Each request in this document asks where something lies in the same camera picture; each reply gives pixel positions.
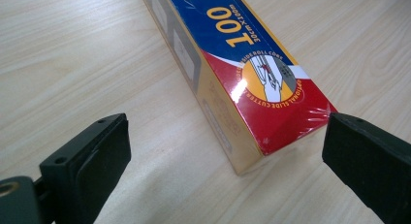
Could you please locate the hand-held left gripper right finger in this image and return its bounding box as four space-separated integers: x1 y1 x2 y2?
321 112 411 224

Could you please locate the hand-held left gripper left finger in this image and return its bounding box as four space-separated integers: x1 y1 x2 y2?
39 112 132 224

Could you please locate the long blue red yellow box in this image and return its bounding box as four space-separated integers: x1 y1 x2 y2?
139 0 338 176

